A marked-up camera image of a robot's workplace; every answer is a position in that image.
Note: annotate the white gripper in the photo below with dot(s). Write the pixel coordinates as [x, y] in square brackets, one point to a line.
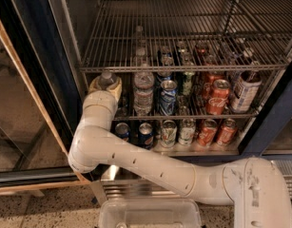
[100, 98]

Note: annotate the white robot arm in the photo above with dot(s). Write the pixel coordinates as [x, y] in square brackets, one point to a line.
[255, 187]

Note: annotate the front clear water bottle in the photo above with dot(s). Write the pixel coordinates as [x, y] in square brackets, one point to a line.
[143, 83]

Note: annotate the blue Pepsi can middle shelf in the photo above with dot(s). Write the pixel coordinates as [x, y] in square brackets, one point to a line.
[167, 98]

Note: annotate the glass fridge door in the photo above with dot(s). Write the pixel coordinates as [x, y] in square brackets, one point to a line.
[41, 91]

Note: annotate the green soda can middle shelf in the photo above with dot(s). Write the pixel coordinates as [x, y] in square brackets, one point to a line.
[187, 82]

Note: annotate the stainless fridge base grille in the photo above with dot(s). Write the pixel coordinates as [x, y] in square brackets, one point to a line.
[121, 184]

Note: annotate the white labelled coffee bottle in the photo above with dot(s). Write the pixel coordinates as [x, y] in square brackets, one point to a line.
[245, 90]

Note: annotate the left Pepsi can bottom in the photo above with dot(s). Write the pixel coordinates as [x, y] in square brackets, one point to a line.
[122, 131]

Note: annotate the pepsi can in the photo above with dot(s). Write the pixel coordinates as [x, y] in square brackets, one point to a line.
[122, 131]
[145, 135]

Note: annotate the right Pepsi can bottom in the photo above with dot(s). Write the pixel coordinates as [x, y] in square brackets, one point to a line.
[145, 135]

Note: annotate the left white-green can bottom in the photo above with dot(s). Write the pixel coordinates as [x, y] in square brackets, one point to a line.
[168, 133]

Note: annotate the white-green can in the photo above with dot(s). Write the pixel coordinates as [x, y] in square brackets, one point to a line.
[168, 133]
[187, 130]

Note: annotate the right white-green can bottom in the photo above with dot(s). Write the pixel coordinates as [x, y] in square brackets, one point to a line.
[187, 130]

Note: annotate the rear red Coca-Cola can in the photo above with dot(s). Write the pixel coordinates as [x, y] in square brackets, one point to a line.
[210, 76]

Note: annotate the red coca-cola can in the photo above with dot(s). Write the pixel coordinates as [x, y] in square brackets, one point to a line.
[210, 76]
[218, 96]

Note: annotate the front red Coca-Cola can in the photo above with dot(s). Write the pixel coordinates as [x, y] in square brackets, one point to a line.
[218, 96]

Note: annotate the left red can bottom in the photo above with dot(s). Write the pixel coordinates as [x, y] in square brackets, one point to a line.
[208, 130]

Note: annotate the clear plastic bin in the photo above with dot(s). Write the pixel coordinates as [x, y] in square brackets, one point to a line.
[149, 213]

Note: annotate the right red can bottom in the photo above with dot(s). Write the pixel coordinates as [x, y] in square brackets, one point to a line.
[226, 132]

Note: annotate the middle wire fridge shelf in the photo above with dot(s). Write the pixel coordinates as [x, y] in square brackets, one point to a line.
[189, 109]

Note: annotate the wire fridge shelf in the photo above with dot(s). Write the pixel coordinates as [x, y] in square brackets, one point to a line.
[181, 33]
[189, 109]

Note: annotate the upper wire fridge shelf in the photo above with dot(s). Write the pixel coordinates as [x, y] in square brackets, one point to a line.
[181, 33]

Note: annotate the dark blue fridge frame post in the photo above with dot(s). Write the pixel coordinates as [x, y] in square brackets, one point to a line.
[274, 116]

